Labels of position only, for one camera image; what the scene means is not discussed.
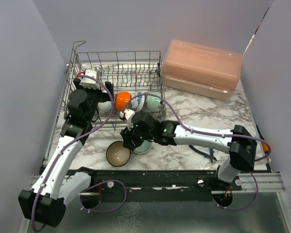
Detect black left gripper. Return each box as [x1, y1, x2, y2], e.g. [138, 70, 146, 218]
[74, 78, 113, 121]

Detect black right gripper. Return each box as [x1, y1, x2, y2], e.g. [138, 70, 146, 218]
[120, 123, 154, 151]

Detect dark brown bowl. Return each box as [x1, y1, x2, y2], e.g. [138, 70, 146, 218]
[106, 141, 131, 167]

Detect white round bowl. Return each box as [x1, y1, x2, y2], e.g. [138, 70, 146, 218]
[114, 92, 131, 112]

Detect celadon green bowl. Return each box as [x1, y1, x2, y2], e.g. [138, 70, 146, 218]
[145, 95, 161, 112]

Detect grey bowl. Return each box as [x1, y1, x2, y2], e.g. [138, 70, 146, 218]
[97, 101, 112, 113]

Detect blue floral bowl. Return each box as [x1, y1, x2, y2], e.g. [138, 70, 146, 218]
[130, 91, 145, 112]

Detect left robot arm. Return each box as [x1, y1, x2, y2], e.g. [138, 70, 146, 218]
[18, 75, 114, 233]

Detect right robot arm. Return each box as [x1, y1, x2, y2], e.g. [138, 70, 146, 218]
[119, 109, 257, 190]

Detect orange-tipped screwdriver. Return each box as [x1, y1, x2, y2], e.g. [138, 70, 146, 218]
[256, 125, 270, 155]

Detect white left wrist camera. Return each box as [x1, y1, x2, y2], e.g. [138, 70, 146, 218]
[78, 70, 99, 89]

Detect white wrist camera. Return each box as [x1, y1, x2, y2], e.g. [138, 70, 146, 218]
[78, 70, 99, 89]
[119, 109, 135, 131]

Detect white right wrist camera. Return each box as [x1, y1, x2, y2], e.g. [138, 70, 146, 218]
[119, 109, 135, 131]

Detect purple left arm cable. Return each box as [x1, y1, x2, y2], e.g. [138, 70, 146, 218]
[31, 74, 128, 231]

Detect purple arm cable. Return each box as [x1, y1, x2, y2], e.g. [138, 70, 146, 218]
[122, 93, 272, 212]
[31, 74, 128, 231]

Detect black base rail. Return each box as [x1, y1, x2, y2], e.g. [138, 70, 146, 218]
[78, 167, 241, 203]

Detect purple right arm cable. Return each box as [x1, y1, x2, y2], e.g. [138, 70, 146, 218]
[122, 93, 272, 212]

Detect grey wire dish rack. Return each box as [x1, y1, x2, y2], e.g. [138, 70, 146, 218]
[60, 41, 164, 123]

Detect blue-handled pliers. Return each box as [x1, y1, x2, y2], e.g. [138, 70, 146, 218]
[189, 145, 217, 163]

